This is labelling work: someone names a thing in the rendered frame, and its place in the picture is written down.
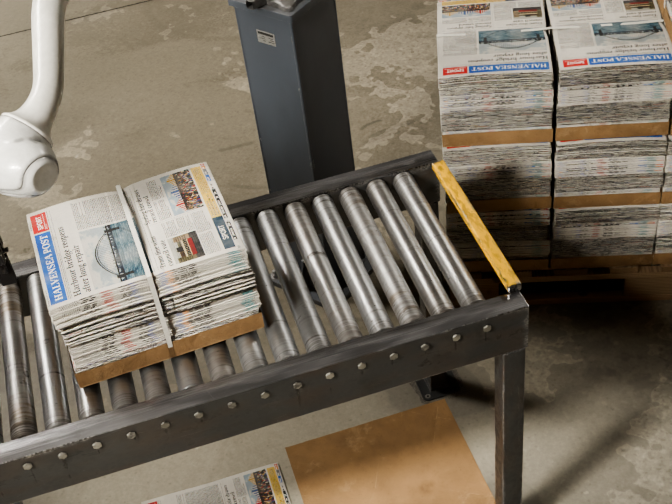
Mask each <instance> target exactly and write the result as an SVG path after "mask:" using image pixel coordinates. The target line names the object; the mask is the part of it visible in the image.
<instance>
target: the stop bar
mask: <svg viewBox="0 0 672 504"><path fill-rule="evenodd" d="M432 169H433V171H434V173H435V174H436V176H437V178H438V179H439V181H440V182H441V184H442V186H443V187H444V189H445V191H446V192H447V194H448V195H449V197H450V199H451V200H452V202H453V204H454V205H455V207H456V208H457V210H458V212H459V213H460V215H461V217H462V218H463V220H464V222H465V223H466V225H467V226H468V228H469V230H470V231H471V233H472V235H473V236H474V238H475V239H476V241H477V243H478V244H479V246H480V248H481V249H482V251H483V252H484V254H485V256H486V257H487V259H488V261H489V262H490V264H491V265H492V267H493V269H494V270H495V272H496V274H497V275H498V277H499V279H500V280H501V282H502V283H503V285H504V287H505V288H506V290H507V292H508V293H511V292H514V291H518V290H520V289H521V288H522V283H521V282H520V280H519V278H518V277H517V275H516V274H515V272H514V270H513V269H512V267H511V266H510V263H509V262H508V261H507V259H506V258H505V256H504V255H503V253H502V252H501V250H500V248H499V247H498V245H497V244H496V242H495V240H494V239H493V237H492V236H491V234H490V233H489V231H488V229H487V228H486V226H485V225H484V223H483V222H482V220H481V218H480V217H479V215H478V214H477V212H476V210H475V209H474V207H473V206H472V204H471V203H470V201H469V199H468V198H467V196H466V195H465V193H464V192H463V190H462V188H461V187H460V185H459V184H458V182H457V181H456V178H455V177H454V176H453V174H452V173H451V171H450V169H449V168H448V166H447V165H446V163H445V162H444V160H441V161H437V162H433V163H432Z"/></svg>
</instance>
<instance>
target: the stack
mask: <svg viewBox="0 0 672 504"><path fill-rule="evenodd" d="M544 3H545V5H544V6H543V0H439V1H438V3H437V34H436V36H437V55H438V89H439V96H440V119H441V133H442V135H449V134H465V133H480V132H497V131H515V130H535V129H552V114H553V115H554V121H555V136H554V130H553V142H536V143H517V144H498V145H480V146H461V147H443V145H442V152H443V160H444V162H445V163H446V165H447V166H448V168H449V169H450V171H451V173H452V174H453V176H454V177H455V178H456V181H457V182H458V184H459V185H460V187H461V188H462V190H463V192H464V193H465V195H466V196H467V198H468V199H469V201H477V200H492V199H509V198H527V197H548V196H550V193H551V188H552V194H553V204H552V201H551V208H542V209H524V210H506V211H489V212H477V214H478V215H479V217H480V218H481V220H482V222H483V223H484V225H485V226H486V228H487V229H488V231H489V233H490V234H491V236H492V237H493V239H494V240H495V242H496V244H497V245H498V247H499V248H500V250H501V252H502V253H503V255H504V256H505V258H506V259H507V260H527V259H548V255H550V256H551V259H555V258H572V257H591V256H614V255H639V254H652V252H653V253H654V254H659V253H672V203H665V204H661V203H660V204H642V205H621V206H600V207H579V208H559V209H553V205H554V197H568V196H585V195H603V194H623V193H648V192H660V188H661V189H662V192H672V135H671V134H670V131H669V130H668V135H653V136H635V137H618V138H600V139H583V140H566V141H555V138H556V128H564V127H578V126H594V125H612V124H632V123H652V122H668V120H669V118H670V116H671V119H672V43H671V40H670V37H669V34H668V31H667V28H666V25H665V22H664V19H663V16H662V13H661V10H660V7H659V4H658V1H657V0H544ZM544 7H545V8H544ZM544 12H545V13H544ZM552 111H553V112H552ZM446 233H447V235H448V237H449V239H450V240H451V242H452V244H453V245H454V247H455V249H456V251H457V252H458V254H459V256H460V257H461V259H462V261H463V262H465V261H488V259H487V257H486V256H485V254H484V252H483V251H482V249H481V248H480V246H479V244H478V243H477V241H476V239H475V238H474V236H473V235H472V233H471V231H470V230H469V228H468V226H467V225H466V223H465V222H464V220H463V218H462V217H461V215H460V213H453V214H447V208H446ZM549 252H550V253H549ZM654 254H653V257H654ZM514 272H515V274H516V275H517V277H518V278H519V280H520V282H521V283H524V282H550V281H576V280H602V279H623V284H622V290H608V291H582V292H555V293H528V294H522V296H523V297H524V299H525V301H526V302H527V304H528V305H538V304H566V303H593V302H621V301H648V300H672V264H660V266H651V264H648V265H627V266H607V267H586V268H565V269H551V267H550V261H549V264H548V269H538V270H514ZM469 273H470V274H471V276H472V278H473V279H474V281H475V283H476V285H477V286H478V288H479V290H480V291H481V293H482V295H483V297H484V298H485V300H487V299H491V298H494V297H497V296H501V295H499V283H502V282H501V280H500V279H499V277H498V275H497V274H496V272H495V271H478V272H469Z"/></svg>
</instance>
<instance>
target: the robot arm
mask: <svg viewBox="0 0 672 504"><path fill-rule="evenodd" d="M302 1H303V0H246V7H248V9H251V10H254V9H257V8H259V7H261V6H263V5H268V6H272V7H275V8H278V9H280V10H282V11H283V12H291V11H293V10H294V9H295V8H296V6H297V5H298V4H299V3H300V2H302ZM68 2H69V0H33V2H32V11H31V31H32V57H33V85H32V90H31V92H30V95H29V97H28V98H27V100H26V102H25V103H24V104H23V105H22V106H21V107H20V108H19V109H18V110H16V111H14V112H9V113H2V115H1V116H0V194H3V195H6V196H11V197H16V198H33V197H38V196H41V195H43V194H45V193H46V192H48V191H49V190H50V189H51V188H52V187H53V185H54V184H55V182H56V180H57V178H58V175H59V164H58V160H57V157H56V155H55V153H54V151H53V150H52V147H53V142H52V140H51V128H52V125H53V123H54V120H55V118H56V116H57V113H58V110H59V108H60V104H61V101H62V97H63V90H64V26H65V12H66V8H67V4H68ZM5 252H9V250H8V247H5V248H4V247H3V240H2V238H1V236H0V281H1V284H2V286H7V285H10V284H14V283H17V277H16V274H15V272H14V270H13V267H12V265H11V262H10V260H9V258H8V255H7V253H5Z"/></svg>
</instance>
